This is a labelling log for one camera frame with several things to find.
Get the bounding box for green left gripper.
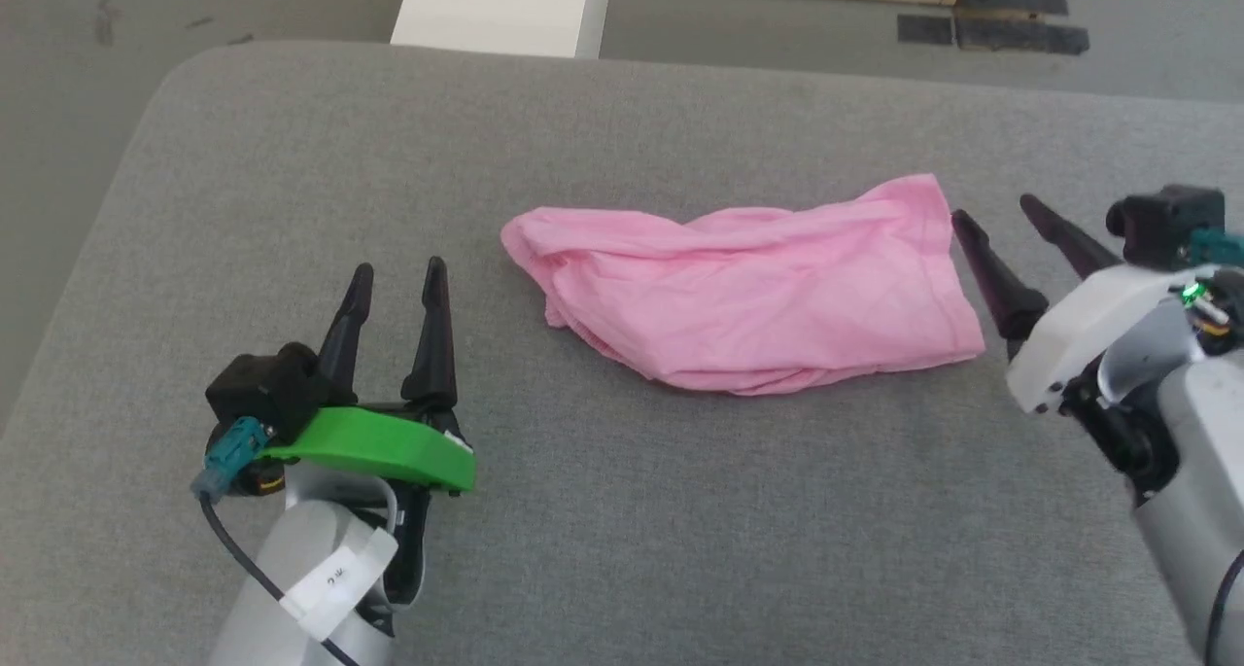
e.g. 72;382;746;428
262;256;477;498

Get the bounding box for white box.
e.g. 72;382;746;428
391;0;611;60

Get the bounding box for teal right cable connector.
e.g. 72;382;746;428
1188;228;1244;266

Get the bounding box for teal cable connector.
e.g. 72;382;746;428
191;415;273;500
1188;228;1244;266

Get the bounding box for teal left cable connector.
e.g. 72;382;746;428
191;415;273;500

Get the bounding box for white label tag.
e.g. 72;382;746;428
280;525;399;643

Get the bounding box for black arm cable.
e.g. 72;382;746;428
1203;547;1244;666
199;489;363;666

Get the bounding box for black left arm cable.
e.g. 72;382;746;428
199;489;363;666

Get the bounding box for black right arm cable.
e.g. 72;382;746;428
1203;547;1244;666

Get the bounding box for pink garment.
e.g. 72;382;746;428
500;172;987;397

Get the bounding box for grey sofa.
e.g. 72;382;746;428
0;42;1244;666

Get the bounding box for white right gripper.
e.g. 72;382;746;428
950;194;1208;417

